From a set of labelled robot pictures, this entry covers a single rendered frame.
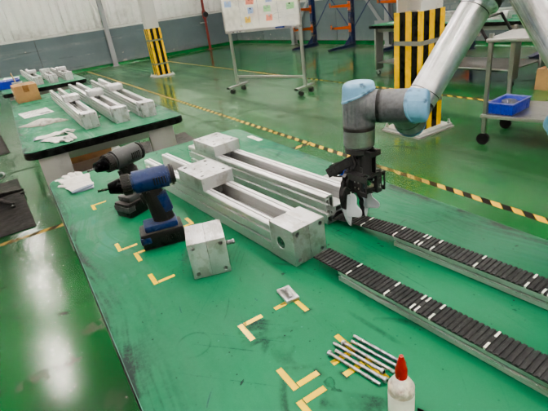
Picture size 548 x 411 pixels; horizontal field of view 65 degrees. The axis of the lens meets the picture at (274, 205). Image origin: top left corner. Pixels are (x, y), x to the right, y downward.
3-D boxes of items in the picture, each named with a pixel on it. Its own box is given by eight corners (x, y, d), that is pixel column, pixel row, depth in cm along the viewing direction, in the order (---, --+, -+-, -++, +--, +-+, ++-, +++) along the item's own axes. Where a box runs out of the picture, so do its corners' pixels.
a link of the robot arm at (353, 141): (336, 130, 103) (359, 121, 107) (337, 148, 105) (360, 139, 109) (360, 134, 97) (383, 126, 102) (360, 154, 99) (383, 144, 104)
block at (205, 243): (240, 268, 104) (234, 234, 100) (194, 280, 102) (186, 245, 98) (235, 248, 113) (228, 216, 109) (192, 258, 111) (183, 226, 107)
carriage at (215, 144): (241, 155, 163) (238, 138, 160) (216, 164, 157) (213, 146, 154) (219, 148, 175) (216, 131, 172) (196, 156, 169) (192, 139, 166)
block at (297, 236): (333, 245, 108) (330, 212, 103) (296, 267, 101) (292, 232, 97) (309, 234, 114) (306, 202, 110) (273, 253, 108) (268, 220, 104)
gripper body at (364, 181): (365, 201, 103) (364, 154, 98) (339, 192, 110) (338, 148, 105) (386, 191, 107) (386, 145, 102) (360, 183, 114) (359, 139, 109)
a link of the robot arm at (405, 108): (432, 97, 100) (385, 98, 105) (429, 81, 90) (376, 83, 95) (429, 130, 100) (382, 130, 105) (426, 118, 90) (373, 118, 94)
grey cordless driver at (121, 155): (161, 202, 146) (145, 141, 137) (113, 229, 132) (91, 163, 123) (147, 199, 150) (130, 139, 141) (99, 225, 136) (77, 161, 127)
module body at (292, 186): (352, 211, 123) (351, 184, 119) (327, 224, 118) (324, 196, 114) (213, 158, 182) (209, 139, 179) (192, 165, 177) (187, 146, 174)
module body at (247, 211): (302, 237, 113) (299, 209, 109) (273, 253, 108) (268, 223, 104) (172, 172, 173) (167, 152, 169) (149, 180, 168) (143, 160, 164)
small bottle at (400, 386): (395, 429, 61) (394, 369, 56) (383, 407, 65) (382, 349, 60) (418, 422, 62) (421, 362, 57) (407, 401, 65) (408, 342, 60)
